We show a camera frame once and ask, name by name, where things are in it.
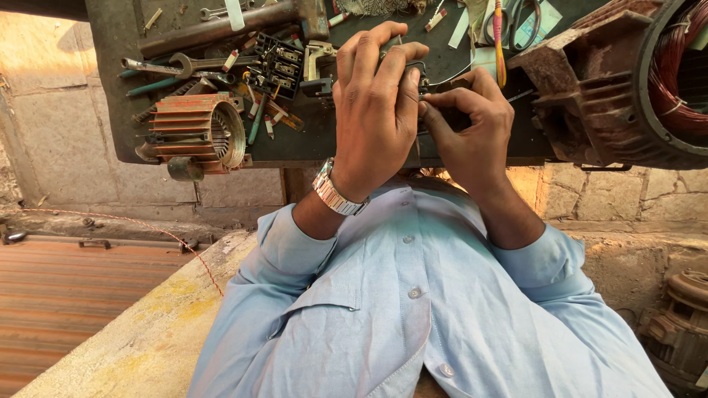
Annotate light blue button shirt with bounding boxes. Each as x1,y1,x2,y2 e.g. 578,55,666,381
187,176,673,398

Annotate black terminal block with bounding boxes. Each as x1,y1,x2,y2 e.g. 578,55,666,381
245,32,305,102

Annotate silver metal wristwatch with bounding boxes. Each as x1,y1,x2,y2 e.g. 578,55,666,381
312,157,370,217

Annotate slim green screwdriver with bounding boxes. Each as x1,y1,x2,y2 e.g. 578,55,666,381
247,93,268,146

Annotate old rusty motor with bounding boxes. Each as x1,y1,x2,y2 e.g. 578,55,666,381
638,269,708,397

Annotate grey metal bracket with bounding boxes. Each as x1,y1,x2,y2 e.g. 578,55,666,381
302,40,339,82

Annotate small red finned motor housing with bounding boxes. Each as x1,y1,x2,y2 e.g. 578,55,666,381
135,92,247,177

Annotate small steel spanner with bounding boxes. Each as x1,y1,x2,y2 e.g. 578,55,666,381
199,1,256,22

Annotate red and white wire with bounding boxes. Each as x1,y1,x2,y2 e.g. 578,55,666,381
0,208,225,297

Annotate black electrical switch part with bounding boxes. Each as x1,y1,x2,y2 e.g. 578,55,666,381
377,35,478,136

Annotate copper motor winding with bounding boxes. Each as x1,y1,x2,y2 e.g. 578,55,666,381
647,14,708,136

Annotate person's right hand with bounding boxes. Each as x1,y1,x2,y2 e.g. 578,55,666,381
417,68,516,195

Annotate corrugated metal shutter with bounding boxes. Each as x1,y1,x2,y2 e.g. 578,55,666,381
0,235,214,398

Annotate grey metal cylinder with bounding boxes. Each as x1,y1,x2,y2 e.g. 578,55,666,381
166,156,205,183

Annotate white paper strip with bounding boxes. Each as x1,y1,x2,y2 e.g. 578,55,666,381
447,8,471,50
224,0,246,32

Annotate black-handled scissors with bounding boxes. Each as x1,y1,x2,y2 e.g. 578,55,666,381
483,0,543,53

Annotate dark metal file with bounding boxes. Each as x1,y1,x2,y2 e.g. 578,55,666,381
131,79,201,123

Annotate flat steel spanner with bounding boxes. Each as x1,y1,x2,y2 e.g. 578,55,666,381
121,57,236,85

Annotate large rusty motor housing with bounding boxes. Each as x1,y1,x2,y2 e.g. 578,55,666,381
507,0,708,171

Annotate person's left hand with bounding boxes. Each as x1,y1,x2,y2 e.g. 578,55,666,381
330,21,430,204

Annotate green-handled screwdriver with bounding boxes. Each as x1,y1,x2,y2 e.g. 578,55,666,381
126,76,184,98

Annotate open-ended steel wrench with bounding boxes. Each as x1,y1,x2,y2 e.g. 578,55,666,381
169,52,261,79

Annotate patterned cloth scrap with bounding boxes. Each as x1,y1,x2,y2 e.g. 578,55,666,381
335,0,429,18

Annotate rusty iron hammer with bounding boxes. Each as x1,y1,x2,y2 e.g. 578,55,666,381
138,0,331,59

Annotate black plastic block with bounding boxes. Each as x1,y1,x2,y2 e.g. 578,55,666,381
299,77,336,107

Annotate pale paper card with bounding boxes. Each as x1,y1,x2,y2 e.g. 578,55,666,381
513,0,563,49

